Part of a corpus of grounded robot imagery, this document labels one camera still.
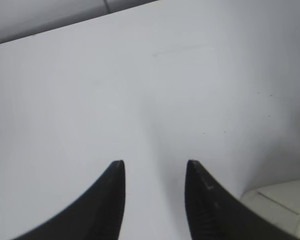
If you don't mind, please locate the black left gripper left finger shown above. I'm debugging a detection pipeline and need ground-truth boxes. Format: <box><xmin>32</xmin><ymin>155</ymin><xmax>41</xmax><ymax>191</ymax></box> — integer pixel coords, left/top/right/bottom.
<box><xmin>18</xmin><ymin>160</ymin><xmax>126</xmax><ymax>240</ymax></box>

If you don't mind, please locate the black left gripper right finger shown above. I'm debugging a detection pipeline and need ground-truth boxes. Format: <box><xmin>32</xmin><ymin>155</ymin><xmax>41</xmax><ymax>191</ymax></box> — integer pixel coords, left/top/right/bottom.
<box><xmin>186</xmin><ymin>160</ymin><xmax>295</xmax><ymax>240</ymax></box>

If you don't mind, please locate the cream canvas zipper bag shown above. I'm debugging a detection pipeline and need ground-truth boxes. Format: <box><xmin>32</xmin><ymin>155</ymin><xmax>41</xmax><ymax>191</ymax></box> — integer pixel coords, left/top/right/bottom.
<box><xmin>240</xmin><ymin>180</ymin><xmax>300</xmax><ymax>239</ymax></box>

